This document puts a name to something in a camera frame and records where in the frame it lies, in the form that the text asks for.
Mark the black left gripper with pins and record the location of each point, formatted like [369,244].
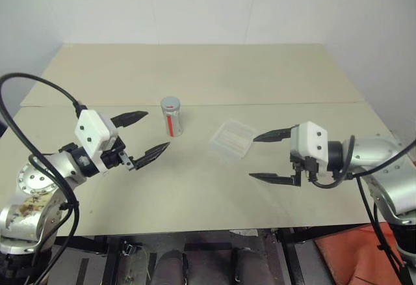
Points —
[112,158]

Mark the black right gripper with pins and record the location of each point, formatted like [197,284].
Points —
[310,166]

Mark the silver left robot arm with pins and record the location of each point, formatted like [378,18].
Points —
[35,181]

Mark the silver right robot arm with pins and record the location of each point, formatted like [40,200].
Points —
[377,155]

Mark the clear bottle with red stripe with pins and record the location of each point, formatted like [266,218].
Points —
[175,125]

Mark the silver bottle cap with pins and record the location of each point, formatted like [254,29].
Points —
[170,102]

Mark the clear plastic container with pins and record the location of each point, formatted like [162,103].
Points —
[232,139]

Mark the dark rounded shape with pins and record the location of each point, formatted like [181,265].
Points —
[248,267]

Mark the orange-red cloth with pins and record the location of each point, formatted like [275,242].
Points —
[351,252]

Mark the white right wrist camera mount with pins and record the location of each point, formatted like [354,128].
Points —
[310,142]

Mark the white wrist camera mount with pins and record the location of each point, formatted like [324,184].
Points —
[310,142]
[91,129]

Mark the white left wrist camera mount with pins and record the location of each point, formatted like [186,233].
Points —
[91,129]

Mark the black table frame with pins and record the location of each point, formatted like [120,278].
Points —
[292,252]

